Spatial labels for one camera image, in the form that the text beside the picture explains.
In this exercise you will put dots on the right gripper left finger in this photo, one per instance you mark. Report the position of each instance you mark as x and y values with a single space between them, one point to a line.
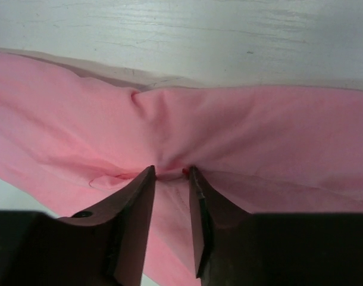
104 244

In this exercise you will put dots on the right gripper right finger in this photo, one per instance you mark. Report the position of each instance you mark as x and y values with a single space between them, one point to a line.
234 247

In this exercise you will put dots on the pink t shirt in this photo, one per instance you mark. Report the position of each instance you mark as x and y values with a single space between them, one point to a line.
71 141

